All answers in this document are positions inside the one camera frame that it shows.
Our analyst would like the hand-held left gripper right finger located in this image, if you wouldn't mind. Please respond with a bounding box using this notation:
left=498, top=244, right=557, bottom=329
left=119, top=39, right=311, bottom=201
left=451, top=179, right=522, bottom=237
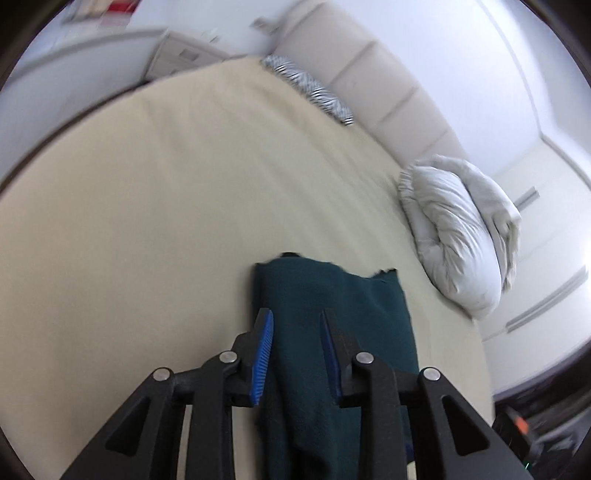
left=320, top=308, right=536, bottom=480

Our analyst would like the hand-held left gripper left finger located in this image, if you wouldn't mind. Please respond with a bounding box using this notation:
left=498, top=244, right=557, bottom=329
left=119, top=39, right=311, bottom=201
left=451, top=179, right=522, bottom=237
left=60, top=308, right=274, bottom=480

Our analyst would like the dark green garment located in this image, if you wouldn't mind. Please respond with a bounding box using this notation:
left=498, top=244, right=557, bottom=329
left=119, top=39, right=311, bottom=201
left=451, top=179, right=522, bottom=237
left=252, top=252, right=419, bottom=480

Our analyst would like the white folded duvet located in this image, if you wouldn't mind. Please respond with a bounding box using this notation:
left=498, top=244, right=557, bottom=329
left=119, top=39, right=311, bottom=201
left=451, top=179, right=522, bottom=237
left=398, top=155, right=522, bottom=319

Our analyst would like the beige bed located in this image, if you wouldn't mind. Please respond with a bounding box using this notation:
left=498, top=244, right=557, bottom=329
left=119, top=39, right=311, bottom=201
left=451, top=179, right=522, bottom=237
left=0, top=55, right=497, bottom=480

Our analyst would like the white wardrobe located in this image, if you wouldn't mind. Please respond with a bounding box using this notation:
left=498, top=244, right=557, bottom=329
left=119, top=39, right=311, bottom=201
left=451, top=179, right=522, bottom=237
left=478, top=138, right=591, bottom=400

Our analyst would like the zebra striped pillow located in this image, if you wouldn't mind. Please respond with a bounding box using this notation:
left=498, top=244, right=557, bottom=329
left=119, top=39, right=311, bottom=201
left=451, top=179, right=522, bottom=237
left=262, top=54, right=355, bottom=126

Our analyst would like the cream padded headboard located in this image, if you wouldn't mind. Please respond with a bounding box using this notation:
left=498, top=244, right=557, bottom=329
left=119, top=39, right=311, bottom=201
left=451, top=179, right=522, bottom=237
left=274, top=0, right=469, bottom=167

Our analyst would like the white nightstand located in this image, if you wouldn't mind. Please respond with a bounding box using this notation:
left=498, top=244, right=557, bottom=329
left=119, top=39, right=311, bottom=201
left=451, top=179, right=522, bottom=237
left=145, top=34, right=232, bottom=84

